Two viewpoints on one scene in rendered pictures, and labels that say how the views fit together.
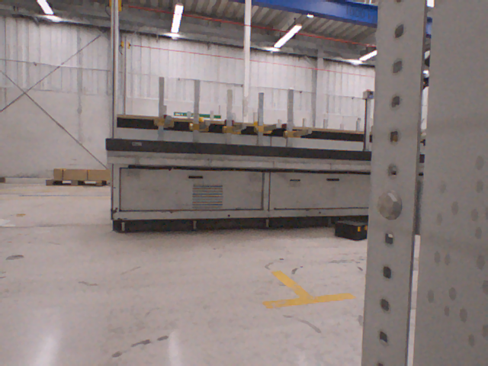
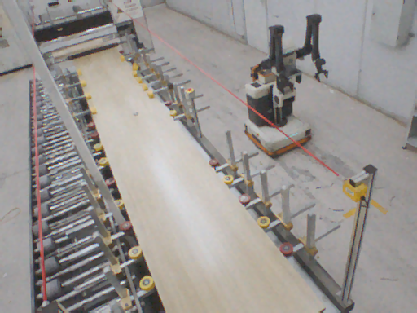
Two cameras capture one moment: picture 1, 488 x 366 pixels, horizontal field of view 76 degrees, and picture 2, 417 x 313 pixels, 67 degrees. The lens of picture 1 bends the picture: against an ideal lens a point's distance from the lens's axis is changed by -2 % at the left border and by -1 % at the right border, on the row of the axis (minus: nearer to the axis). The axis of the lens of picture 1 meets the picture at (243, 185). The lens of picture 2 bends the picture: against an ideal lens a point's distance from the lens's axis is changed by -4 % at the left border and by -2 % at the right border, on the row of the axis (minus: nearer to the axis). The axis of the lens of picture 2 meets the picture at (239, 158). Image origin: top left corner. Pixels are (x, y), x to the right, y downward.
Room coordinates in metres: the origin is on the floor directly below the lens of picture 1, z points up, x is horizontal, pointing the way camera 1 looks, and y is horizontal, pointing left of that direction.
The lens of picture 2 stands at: (2.76, 1.69, 2.52)
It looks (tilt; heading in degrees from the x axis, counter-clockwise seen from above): 39 degrees down; 263
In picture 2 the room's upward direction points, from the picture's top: 9 degrees counter-clockwise
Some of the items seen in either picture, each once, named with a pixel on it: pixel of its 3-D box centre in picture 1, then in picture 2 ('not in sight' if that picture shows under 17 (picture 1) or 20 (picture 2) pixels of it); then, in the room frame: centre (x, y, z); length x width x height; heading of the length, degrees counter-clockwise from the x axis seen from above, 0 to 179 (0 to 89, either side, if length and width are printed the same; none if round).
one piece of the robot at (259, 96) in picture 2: not in sight; (270, 97); (1.84, -1.74, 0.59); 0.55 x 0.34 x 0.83; 16
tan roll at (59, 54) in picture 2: not in sight; (90, 44); (4.22, -3.89, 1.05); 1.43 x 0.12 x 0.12; 17
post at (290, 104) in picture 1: (290, 117); (231, 154); (2.57, -0.36, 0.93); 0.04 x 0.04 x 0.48; 17
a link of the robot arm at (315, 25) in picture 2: not in sight; (315, 38); (1.48, -1.26, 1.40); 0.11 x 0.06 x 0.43; 17
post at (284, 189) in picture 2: (196, 111); (286, 213); (2.35, 0.36, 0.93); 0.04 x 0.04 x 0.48; 17
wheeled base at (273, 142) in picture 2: not in sight; (276, 130); (1.82, -1.65, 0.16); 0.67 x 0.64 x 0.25; 106
